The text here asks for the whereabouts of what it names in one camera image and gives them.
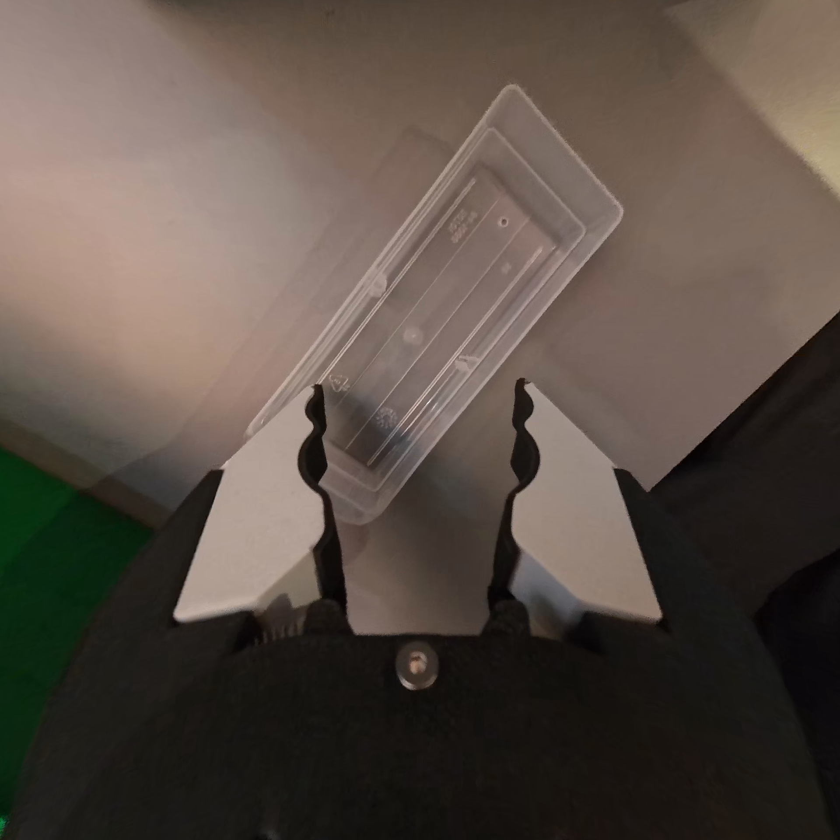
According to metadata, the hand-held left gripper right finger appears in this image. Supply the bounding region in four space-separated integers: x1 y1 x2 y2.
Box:
486 377 664 641

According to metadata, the clear plastic drawer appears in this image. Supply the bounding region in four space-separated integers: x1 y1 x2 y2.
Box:
244 84 624 526

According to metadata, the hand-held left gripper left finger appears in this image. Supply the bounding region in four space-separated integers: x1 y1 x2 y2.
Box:
174 384 347 624

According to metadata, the person's dark clothing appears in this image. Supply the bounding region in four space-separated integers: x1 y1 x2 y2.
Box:
646 318 840 840

